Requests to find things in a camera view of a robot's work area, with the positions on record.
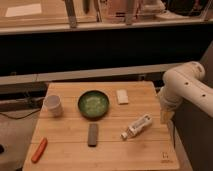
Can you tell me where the dark grey eraser block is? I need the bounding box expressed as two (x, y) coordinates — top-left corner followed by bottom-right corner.
(87, 123), (99, 147)

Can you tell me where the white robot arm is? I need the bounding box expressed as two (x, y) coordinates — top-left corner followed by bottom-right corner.
(158, 61), (213, 124)

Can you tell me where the white sponge block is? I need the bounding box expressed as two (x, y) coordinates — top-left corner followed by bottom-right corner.
(116, 89), (129, 105)

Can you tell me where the green bowl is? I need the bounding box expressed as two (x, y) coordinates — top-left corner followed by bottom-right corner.
(78, 90), (110, 120)

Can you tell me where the white plastic bottle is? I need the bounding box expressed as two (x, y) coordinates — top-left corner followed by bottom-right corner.
(121, 114), (152, 140)

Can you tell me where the white paper cup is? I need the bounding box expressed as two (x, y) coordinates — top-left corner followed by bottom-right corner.
(44, 95), (63, 117)

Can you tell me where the orange carrot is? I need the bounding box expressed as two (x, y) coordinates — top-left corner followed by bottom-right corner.
(31, 137), (48, 163)

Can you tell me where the black cable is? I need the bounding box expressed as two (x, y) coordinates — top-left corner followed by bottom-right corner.
(0, 108), (42, 121)

